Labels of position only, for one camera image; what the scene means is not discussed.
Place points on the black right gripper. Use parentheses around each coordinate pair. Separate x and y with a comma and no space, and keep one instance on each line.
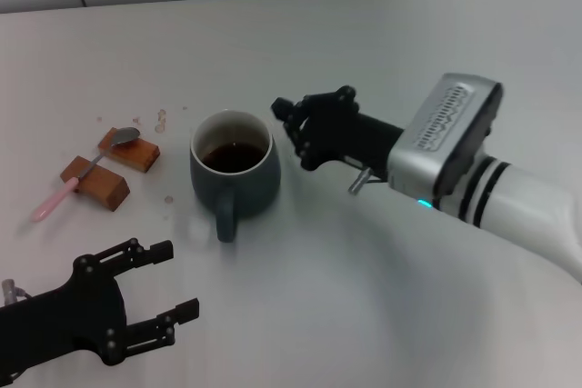
(354,138)

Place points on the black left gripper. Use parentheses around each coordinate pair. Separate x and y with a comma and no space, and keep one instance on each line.
(77,315)

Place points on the grey ceramic mug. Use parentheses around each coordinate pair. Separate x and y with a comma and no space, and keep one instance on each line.
(241,192)

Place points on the dark coffee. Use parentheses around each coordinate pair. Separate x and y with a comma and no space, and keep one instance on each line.
(232,157)

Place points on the notched brown wooden block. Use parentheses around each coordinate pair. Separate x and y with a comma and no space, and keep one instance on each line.
(105,189)

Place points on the plain brown wooden block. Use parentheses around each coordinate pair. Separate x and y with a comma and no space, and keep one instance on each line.
(136,157)

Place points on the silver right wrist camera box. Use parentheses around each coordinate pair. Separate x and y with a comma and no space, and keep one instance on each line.
(436,129)

